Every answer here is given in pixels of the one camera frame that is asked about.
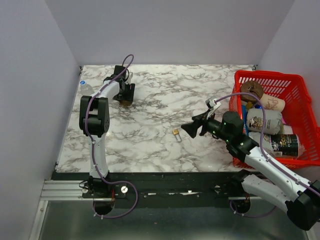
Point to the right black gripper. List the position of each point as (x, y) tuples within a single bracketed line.
[(198, 120)]

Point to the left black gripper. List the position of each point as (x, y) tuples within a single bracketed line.
[(129, 96)]

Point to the large brass padlock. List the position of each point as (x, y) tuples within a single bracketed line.
[(125, 103)]

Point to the small brass padlock with key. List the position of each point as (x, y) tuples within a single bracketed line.
[(176, 133)]

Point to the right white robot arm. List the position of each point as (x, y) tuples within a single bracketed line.
[(298, 197)]

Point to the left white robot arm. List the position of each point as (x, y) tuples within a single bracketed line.
[(94, 121)]

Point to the clear plastic water bottle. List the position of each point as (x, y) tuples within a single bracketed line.
[(86, 89)]

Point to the grey printed pouch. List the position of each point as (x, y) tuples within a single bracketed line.
[(273, 121)]

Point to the brown round wooden block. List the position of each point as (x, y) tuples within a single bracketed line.
[(253, 88)]

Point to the beige printed cylinder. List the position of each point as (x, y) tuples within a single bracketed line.
[(272, 103)]

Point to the black printed can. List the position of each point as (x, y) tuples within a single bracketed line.
[(282, 145)]

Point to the red plastic basket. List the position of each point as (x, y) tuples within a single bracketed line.
[(297, 113)]

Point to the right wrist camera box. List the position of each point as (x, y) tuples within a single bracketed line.
[(212, 103)]

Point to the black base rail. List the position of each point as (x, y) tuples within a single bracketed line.
[(161, 190)]

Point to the aluminium frame rail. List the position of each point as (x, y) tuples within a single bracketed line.
[(61, 190)]

